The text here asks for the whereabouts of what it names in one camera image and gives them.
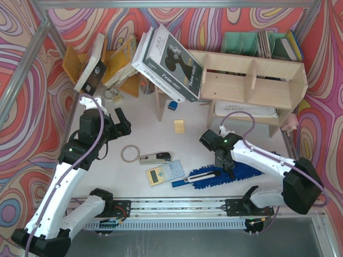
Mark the blue and yellow book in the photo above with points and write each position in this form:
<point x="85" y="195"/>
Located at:
<point x="290" y="42"/>

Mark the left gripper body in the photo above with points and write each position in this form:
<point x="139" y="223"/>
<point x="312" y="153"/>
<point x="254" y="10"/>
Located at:
<point x="121" y="127"/>

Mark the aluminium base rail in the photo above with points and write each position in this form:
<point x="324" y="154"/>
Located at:
<point x="177" y="207"/>

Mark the brass padlock with ring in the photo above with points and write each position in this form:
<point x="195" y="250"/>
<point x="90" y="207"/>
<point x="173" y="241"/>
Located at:
<point x="112" y="95"/>

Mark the yellow books stack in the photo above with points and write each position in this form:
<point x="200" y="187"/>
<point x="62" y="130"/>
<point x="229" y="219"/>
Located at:
<point x="119" y="63"/>

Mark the yellow and blue calculator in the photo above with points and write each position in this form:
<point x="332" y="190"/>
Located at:
<point x="165" y="173"/>

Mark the yellow sticky note pad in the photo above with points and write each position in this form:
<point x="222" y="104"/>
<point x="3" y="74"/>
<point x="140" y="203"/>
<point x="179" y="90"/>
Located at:
<point x="179" y="126"/>

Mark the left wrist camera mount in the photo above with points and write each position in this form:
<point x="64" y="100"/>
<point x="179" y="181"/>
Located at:
<point x="91" y="104"/>

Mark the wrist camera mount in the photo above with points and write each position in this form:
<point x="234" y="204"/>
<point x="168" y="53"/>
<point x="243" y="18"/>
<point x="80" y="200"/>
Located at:
<point x="223" y="132"/>
<point x="91" y="104"/>

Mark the yellow wooden book stand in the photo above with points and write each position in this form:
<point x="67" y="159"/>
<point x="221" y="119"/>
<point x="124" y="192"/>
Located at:
<point x="72" y="63"/>

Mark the pink pig toy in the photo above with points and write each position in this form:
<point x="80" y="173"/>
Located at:
<point x="290" y="124"/>

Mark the wooden desktop bookshelf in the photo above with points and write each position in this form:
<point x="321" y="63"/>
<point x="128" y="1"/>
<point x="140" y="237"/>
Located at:
<point x="252" y="80"/>

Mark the white and black utility knife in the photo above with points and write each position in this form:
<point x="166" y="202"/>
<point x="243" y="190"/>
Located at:
<point x="202" y="176"/>

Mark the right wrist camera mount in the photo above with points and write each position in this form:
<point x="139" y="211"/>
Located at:
<point x="223" y="132"/>

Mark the blue pencil sharpener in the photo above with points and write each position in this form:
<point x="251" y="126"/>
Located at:
<point x="172" y="105"/>

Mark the Twins story dark book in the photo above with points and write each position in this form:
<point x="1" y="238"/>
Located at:
<point x="174" y="64"/>

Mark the beige and black stapler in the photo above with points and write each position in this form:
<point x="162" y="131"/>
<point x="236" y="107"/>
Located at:
<point x="158" y="158"/>

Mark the white book black cover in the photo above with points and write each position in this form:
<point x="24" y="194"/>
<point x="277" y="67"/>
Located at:
<point x="92" y="68"/>

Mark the white paper notebook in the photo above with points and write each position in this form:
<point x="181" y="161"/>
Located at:
<point x="223" y="108"/>

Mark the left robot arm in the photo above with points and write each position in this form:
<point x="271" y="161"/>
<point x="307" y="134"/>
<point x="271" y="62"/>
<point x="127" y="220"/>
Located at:
<point x="50" y="231"/>

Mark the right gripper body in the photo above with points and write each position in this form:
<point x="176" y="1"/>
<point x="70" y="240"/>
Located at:
<point x="226" y="164"/>

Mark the white Chokladfabriken book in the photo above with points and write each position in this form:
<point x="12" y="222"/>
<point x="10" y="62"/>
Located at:
<point x="138" y="64"/>

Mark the colored pencils cup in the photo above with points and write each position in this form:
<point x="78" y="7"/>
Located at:
<point x="145" y="85"/>

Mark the teal file organizer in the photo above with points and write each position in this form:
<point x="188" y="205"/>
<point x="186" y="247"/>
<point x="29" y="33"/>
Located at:
<point x="248" y="44"/>

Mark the blue microfiber duster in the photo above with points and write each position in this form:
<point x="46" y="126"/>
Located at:
<point x="241" y="171"/>

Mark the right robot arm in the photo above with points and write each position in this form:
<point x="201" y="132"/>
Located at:
<point x="298" y="184"/>

